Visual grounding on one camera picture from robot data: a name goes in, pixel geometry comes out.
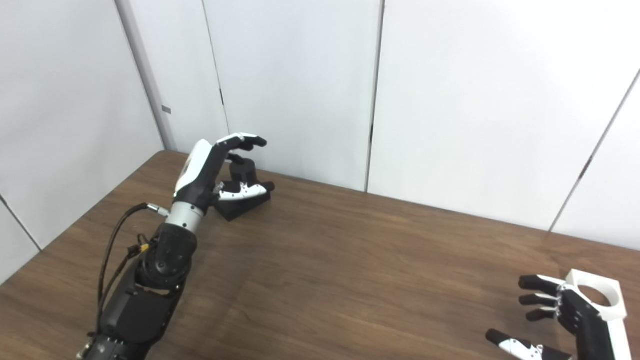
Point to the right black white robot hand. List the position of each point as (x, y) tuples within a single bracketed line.
[(590, 330)]

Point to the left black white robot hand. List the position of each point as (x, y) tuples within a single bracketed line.
[(197, 170)]

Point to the white square piece with hole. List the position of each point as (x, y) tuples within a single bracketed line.
[(575, 278)]

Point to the black peg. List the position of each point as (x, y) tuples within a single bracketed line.
[(240, 210)]

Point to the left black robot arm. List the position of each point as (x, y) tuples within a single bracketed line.
[(150, 290)]

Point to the grey partition post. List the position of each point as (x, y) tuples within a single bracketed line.
[(145, 75)]

